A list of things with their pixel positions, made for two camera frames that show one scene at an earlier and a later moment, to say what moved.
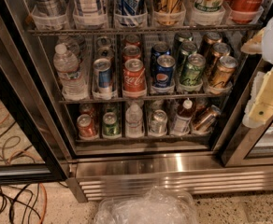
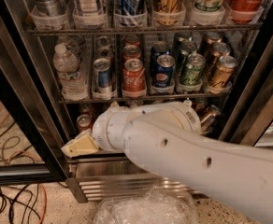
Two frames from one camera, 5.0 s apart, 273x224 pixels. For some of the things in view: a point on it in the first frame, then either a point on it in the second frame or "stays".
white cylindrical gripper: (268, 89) to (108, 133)
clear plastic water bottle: (70, 74) stays
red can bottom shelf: (86, 128) stays
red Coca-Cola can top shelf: (246, 2) stays
